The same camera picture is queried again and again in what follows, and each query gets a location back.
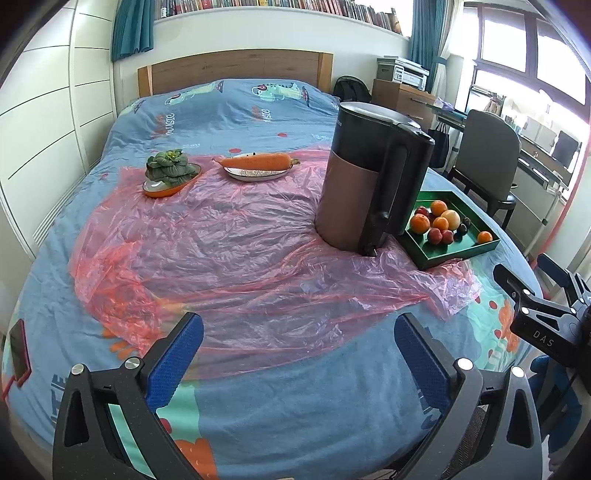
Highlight white printer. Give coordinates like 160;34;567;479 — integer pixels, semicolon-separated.
376;56;430;91

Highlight green metal tray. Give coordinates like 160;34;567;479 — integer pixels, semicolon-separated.
398;191;500;270

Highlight green bok choy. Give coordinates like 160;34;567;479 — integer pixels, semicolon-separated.
145;149;197;186

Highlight small mandarin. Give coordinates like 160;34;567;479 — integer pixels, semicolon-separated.
477;231;493;244

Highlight wooden headboard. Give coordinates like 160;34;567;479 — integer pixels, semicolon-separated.
137;49;334;97

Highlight orange oval dish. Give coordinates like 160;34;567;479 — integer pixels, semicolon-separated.
142;163;202;199

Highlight white wardrobe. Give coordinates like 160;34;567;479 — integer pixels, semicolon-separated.
1;0;118;258

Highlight dark blue tote bag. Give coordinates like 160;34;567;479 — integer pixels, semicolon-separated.
428;121;450;169

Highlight red cased phone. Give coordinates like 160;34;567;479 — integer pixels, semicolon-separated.
1;318;32;403

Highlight carrot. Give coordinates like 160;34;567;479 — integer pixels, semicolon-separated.
217;153;300;171

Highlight row of books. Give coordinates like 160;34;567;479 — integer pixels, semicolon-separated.
155;0;414;37

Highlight yellow pear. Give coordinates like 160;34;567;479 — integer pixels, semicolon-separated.
441;209;462;231

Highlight left teal curtain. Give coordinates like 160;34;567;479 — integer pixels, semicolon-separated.
111;0;154;62

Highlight grey office chair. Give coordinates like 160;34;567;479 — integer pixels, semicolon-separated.
446;109;521;230

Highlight large front mandarin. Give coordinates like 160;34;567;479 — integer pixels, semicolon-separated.
410;213;431;235

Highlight right white blue gloved hand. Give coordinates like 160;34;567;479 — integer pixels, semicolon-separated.
529;356;590;472

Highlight dark plum front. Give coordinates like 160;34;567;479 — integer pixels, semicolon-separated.
454;223;468;241

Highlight black copper electric kettle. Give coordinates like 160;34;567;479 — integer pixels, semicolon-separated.
315;101;435;256

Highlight teal curtain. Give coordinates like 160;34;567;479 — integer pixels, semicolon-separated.
111;0;154;62
409;0;454;93

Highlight black backpack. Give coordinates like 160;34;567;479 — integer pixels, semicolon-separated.
332;76;372;103

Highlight desk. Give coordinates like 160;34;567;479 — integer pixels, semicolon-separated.
421;102;566;253

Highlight wooden drawer cabinet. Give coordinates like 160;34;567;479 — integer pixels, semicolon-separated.
372;79;436;132

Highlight pink plastic sheet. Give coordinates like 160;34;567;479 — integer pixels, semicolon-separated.
69;149;482;379

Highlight right teal curtain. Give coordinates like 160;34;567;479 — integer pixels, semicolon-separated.
409;0;454;93

